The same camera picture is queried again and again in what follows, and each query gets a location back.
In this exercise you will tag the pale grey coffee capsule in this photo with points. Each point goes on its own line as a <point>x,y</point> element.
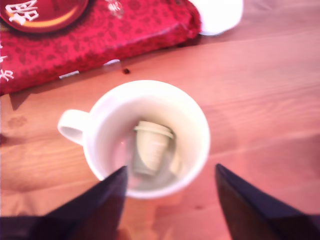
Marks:
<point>152,147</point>

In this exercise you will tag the dark starry mug white inside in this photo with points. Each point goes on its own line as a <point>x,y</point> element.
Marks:
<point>112,120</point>

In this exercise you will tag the red patterned packet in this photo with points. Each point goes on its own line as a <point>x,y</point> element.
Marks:
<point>100,32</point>

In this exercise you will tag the small white round camera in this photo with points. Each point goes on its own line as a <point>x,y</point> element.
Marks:
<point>220,15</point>

